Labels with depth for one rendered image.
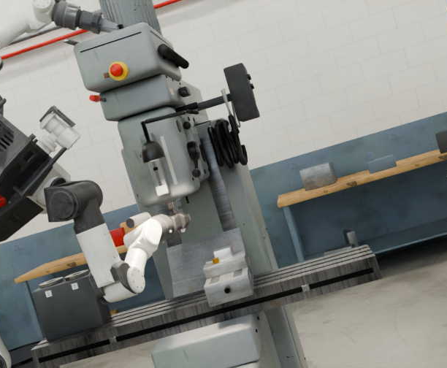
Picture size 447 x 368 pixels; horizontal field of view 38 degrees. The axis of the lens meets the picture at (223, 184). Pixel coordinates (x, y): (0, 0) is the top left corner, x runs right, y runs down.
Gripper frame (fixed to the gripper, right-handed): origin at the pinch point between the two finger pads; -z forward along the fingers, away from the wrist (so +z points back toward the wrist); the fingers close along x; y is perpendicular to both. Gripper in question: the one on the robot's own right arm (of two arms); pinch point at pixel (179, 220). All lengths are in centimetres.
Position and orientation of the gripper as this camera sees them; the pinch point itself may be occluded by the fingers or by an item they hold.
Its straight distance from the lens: 232.4
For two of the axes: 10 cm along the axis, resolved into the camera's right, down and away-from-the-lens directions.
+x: -8.5, 2.3, 4.6
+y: 2.8, 9.6, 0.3
